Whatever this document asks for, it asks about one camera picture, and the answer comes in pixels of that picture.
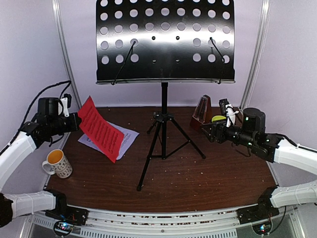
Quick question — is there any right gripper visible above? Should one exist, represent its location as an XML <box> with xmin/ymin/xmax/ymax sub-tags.
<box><xmin>199</xmin><ymin>118</ymin><xmax>256</xmax><ymax>148</ymax></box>

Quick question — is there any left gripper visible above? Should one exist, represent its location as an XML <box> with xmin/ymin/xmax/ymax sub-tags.
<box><xmin>48</xmin><ymin>112</ymin><xmax>82</xmax><ymax>135</ymax></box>

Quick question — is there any red sheet music page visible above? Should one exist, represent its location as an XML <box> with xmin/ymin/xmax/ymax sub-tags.
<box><xmin>78</xmin><ymin>97</ymin><xmax>124</xmax><ymax>163</ymax></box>

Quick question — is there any black music stand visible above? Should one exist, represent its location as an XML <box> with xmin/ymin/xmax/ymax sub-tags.
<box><xmin>95</xmin><ymin>0</ymin><xmax>236</xmax><ymax>192</ymax></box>

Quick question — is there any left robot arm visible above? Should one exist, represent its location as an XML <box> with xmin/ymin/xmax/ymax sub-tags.
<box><xmin>0</xmin><ymin>94</ymin><xmax>81</xmax><ymax>227</ymax></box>

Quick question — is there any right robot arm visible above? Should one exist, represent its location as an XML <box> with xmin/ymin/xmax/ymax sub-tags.
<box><xmin>201</xmin><ymin>108</ymin><xmax>317</xmax><ymax>219</ymax></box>

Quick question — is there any yellow-green bowl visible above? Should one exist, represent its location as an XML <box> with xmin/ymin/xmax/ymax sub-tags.
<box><xmin>211</xmin><ymin>115</ymin><xmax>226</xmax><ymax>123</ymax></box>

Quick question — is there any brown wooden metronome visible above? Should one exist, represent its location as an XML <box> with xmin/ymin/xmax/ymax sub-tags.
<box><xmin>190</xmin><ymin>95</ymin><xmax>212</xmax><ymax>132</ymax></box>

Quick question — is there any patterned white mug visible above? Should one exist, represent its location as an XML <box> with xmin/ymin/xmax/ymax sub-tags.
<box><xmin>42</xmin><ymin>149</ymin><xmax>73</xmax><ymax>179</ymax></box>

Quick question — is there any white sheet music page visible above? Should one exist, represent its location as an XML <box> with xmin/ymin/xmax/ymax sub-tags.
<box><xmin>78</xmin><ymin>122</ymin><xmax>139</xmax><ymax>160</ymax></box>

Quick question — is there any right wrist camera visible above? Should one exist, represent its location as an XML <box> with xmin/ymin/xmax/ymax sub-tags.
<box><xmin>219</xmin><ymin>99</ymin><xmax>239</xmax><ymax>127</ymax></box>

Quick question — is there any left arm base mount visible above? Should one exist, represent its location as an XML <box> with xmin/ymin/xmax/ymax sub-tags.
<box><xmin>45</xmin><ymin>189</ymin><xmax>89</xmax><ymax>238</ymax></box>

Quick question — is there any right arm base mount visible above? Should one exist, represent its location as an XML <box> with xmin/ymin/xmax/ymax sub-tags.
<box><xmin>237</xmin><ymin>186</ymin><xmax>279</xmax><ymax>236</ymax></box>

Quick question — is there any aluminium front frame rail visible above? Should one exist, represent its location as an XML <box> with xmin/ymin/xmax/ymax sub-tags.
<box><xmin>24</xmin><ymin>195</ymin><xmax>300</xmax><ymax>238</ymax></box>

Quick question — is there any left aluminium corner post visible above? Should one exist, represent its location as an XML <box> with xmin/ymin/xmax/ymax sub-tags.
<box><xmin>52</xmin><ymin>0</ymin><xmax>82</xmax><ymax>109</ymax></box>

